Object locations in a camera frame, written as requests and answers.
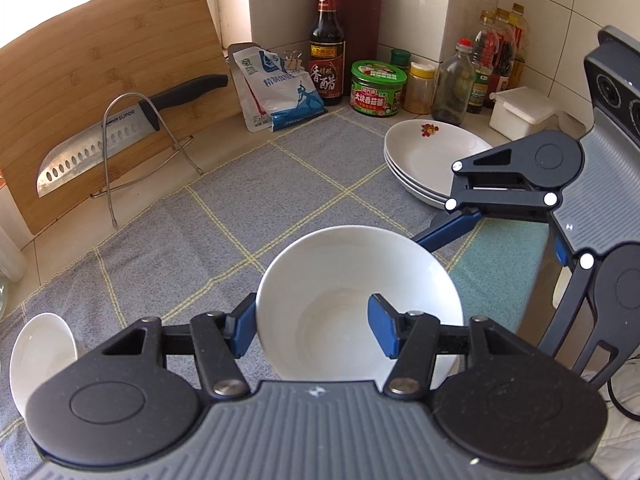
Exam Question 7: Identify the metal wire rack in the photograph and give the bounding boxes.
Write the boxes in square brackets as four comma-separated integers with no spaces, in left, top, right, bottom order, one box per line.
[90,92,205,230]

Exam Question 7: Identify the bamboo cutting board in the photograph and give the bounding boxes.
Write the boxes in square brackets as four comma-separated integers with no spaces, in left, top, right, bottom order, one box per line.
[0,0,241,236]

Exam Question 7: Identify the white lidded container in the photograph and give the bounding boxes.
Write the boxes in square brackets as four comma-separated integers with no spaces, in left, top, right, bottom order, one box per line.
[489,86,558,140]

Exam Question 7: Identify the black handled kitchen knife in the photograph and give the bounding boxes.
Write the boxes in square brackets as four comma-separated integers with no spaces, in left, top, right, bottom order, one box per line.
[36,74,229,198]

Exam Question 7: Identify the small white bowl pink flowers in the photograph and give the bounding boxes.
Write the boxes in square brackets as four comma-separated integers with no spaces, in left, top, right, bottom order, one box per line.
[9,312,80,418]

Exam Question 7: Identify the black cable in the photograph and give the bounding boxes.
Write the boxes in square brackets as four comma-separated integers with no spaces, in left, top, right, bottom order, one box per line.
[605,377,640,423]

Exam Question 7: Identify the yellow oil bottle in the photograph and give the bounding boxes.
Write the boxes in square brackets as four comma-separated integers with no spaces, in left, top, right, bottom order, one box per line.
[509,2,529,80]

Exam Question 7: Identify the green round tin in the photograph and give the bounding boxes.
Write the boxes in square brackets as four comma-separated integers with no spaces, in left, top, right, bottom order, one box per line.
[349,59,407,118]

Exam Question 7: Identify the yellow spice jar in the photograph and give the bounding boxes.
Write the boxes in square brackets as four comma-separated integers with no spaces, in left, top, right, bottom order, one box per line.
[402,62,436,115]

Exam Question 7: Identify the person's white quilted jacket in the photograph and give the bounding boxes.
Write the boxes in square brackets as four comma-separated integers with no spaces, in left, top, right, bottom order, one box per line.
[597,410,640,480]

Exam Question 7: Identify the white blue salt bag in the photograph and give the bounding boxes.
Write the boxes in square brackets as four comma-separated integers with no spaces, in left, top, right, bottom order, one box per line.
[227,42,326,133]

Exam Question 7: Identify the grey green checked cloth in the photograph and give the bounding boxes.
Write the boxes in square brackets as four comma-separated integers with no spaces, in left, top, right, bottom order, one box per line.
[0,107,556,480]

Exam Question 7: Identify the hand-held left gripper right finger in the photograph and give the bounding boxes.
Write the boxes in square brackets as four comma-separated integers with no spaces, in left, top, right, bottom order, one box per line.
[367,294,548,401]

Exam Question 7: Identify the dark vinegar bottle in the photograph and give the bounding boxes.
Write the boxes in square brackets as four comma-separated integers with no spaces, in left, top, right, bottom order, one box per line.
[308,0,347,107]

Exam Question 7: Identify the red label sauce bottle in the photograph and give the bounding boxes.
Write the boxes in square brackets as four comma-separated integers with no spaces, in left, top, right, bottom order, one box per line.
[492,7,516,95]

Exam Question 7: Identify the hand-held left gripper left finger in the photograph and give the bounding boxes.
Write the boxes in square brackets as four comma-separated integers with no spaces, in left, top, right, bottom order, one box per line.
[87,292,258,401]

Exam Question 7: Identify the glass bottle red cap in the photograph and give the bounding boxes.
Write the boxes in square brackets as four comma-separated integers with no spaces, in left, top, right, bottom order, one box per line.
[432,37,476,126]

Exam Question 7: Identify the dark red knife block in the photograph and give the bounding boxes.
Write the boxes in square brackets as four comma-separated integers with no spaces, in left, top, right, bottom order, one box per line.
[320,0,389,63]

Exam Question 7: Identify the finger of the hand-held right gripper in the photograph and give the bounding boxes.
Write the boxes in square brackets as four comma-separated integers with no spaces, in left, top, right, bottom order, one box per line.
[540,232,623,393]
[410,135,561,253]

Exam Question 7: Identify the white plate fruit print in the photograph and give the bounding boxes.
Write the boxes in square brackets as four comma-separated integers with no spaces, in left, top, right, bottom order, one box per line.
[384,120,494,197]
[389,167,451,211]
[384,152,452,204]

